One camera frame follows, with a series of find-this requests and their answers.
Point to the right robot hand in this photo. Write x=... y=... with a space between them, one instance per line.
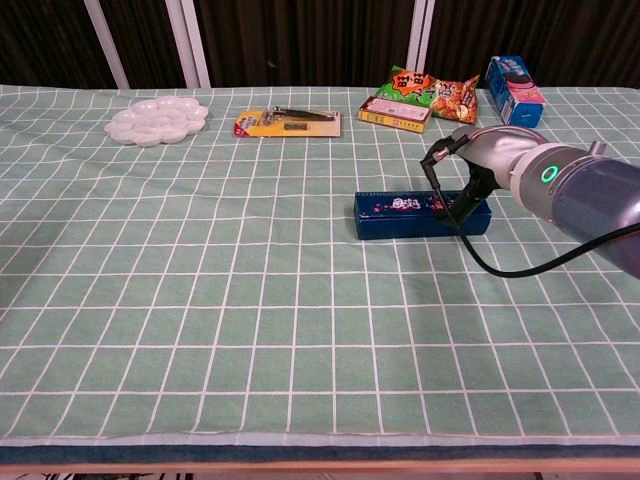
x=495 y=150

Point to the blue glasses case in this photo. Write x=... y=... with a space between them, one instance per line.
x=400 y=225

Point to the blue cookie box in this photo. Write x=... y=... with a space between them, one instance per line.
x=520 y=100

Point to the orange snack bag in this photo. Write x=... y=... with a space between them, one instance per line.
x=455 y=102

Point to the red and yellow small box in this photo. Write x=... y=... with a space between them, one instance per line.
x=395 y=112

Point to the green snack bag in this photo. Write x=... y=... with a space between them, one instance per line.
x=405 y=87

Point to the yellow razor blister pack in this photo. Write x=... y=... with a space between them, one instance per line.
x=320 y=131

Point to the dark pleated curtain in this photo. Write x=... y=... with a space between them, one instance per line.
x=300 y=40

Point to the green checked tablecloth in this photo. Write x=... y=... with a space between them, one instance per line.
x=200 y=300

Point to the white flower-shaped palette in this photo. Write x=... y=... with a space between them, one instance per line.
x=155 y=122

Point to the wide white frame post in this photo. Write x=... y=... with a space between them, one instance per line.
x=189 y=45

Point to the thin white frame post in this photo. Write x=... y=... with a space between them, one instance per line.
x=107 y=45

